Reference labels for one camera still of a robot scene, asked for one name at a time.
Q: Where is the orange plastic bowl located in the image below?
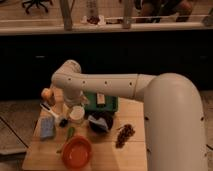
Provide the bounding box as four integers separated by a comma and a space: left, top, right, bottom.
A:
61, 136, 92, 170

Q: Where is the wooden post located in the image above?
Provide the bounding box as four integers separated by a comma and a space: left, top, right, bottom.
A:
60, 0, 72, 31
122, 0, 133, 29

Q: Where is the white dish brush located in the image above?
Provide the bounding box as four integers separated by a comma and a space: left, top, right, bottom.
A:
40, 103, 68, 127

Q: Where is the black bowl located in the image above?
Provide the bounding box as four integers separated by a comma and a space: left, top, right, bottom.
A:
88, 112, 113, 133

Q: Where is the blue sponge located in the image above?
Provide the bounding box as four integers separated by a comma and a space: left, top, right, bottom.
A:
40, 117, 55, 139

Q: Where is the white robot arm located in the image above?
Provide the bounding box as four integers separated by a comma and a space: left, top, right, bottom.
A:
51, 60, 208, 171

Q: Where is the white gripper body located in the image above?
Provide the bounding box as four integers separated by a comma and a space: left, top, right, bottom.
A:
63, 90, 88, 108

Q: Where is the green box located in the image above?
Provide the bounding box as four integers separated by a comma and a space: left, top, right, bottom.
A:
85, 92, 118, 112

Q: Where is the white paper cup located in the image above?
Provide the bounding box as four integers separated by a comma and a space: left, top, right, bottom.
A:
69, 106, 85, 124

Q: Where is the wooden post right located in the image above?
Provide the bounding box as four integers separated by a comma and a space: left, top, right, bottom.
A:
122, 0, 133, 29

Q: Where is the seated person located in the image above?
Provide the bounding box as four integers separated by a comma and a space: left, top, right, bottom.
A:
134, 0, 192, 23

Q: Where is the black office chair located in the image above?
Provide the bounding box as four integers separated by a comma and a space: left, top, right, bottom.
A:
22, 0, 53, 14

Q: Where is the dark pinecone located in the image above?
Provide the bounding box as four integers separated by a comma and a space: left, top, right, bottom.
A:
115, 124, 135, 148

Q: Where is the wooden post left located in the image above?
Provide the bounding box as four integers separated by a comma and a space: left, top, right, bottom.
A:
60, 0, 72, 31

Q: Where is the green pepper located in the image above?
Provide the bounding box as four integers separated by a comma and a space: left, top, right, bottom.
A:
56, 127, 75, 153

